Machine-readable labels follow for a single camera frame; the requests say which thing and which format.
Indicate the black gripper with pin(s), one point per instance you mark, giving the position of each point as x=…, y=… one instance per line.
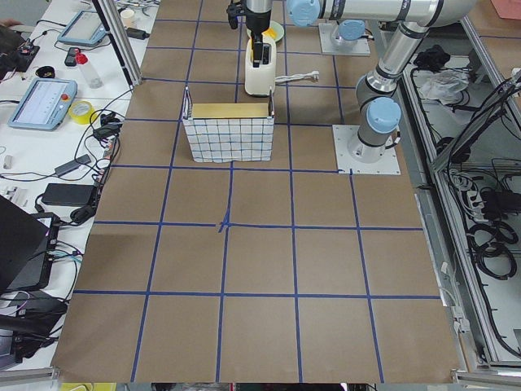
x=258, y=27

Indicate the white two-slot toaster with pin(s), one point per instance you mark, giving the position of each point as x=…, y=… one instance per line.
x=260, y=81

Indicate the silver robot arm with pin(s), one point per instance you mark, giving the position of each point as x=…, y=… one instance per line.
x=349, y=30
x=415, y=18

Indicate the golden triangular pastry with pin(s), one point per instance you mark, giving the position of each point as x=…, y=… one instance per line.
x=270, y=33

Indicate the light green plate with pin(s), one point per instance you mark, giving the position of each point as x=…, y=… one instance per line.
x=278, y=28

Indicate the white paper cup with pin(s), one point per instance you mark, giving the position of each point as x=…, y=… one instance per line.
x=128, y=18

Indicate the blue teach pendant far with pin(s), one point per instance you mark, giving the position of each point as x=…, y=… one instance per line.
x=84, y=29

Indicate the blue teach pendant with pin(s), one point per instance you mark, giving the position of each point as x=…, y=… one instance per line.
x=44, y=105
x=84, y=29

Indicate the clear bottle red cap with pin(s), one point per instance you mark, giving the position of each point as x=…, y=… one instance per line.
x=88, y=71

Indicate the yellow tape roll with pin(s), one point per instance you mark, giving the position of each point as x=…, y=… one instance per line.
x=81, y=112

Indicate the blue teach pendant near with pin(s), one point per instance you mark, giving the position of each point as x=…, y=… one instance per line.
x=44, y=105

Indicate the black power adapter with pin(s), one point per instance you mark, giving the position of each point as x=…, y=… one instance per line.
x=62, y=194

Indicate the black laptop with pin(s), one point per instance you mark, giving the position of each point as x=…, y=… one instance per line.
x=26, y=242

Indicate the wire basket with wooden shelf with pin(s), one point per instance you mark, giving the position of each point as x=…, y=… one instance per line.
x=226, y=132

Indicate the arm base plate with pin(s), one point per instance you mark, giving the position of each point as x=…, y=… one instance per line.
x=359, y=47
x=354, y=157

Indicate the aluminium frame post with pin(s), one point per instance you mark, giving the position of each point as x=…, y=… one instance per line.
x=110, y=18

